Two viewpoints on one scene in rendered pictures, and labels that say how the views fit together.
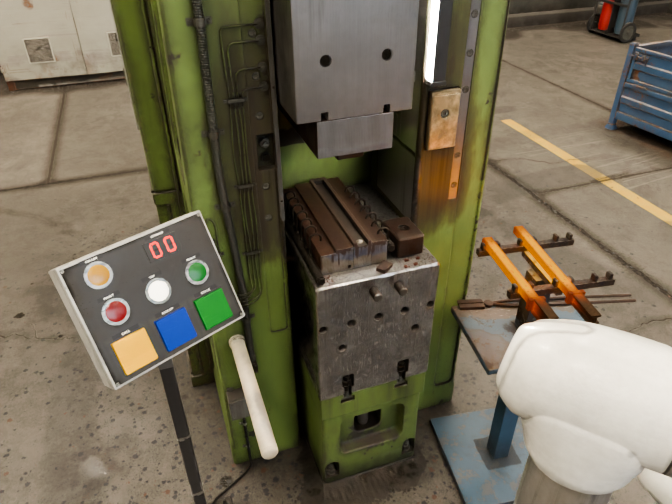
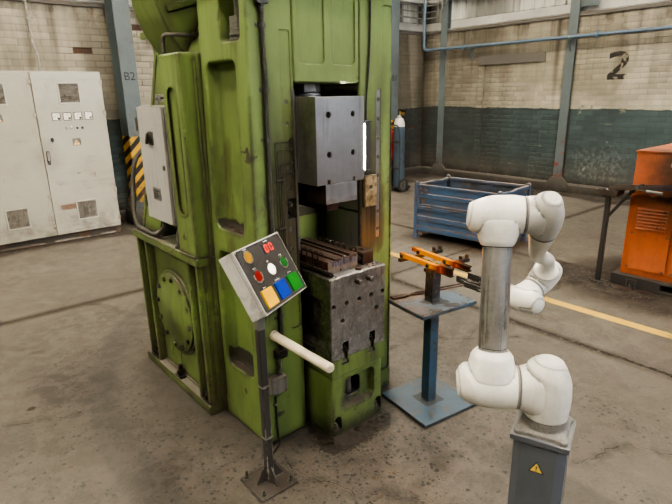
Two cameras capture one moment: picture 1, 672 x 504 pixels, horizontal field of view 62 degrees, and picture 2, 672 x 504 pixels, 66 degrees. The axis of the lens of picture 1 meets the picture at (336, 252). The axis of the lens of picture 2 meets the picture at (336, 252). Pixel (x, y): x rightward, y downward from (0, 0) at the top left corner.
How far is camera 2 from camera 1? 1.34 m
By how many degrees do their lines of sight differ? 26
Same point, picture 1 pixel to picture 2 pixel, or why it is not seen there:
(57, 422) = (114, 458)
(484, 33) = (382, 147)
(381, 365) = (361, 334)
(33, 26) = not seen: outside the picture
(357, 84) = (341, 166)
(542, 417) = (487, 221)
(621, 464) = (513, 227)
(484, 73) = (384, 167)
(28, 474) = (110, 490)
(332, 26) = (331, 138)
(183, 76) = (258, 167)
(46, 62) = not seen: outside the picture
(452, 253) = not seen: hidden behind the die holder
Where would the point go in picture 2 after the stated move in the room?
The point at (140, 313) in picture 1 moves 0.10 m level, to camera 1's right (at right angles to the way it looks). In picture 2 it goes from (267, 278) to (291, 275)
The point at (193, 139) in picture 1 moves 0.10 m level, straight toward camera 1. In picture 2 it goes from (259, 201) to (270, 204)
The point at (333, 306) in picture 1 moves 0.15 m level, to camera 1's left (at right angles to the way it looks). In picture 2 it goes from (338, 291) to (309, 296)
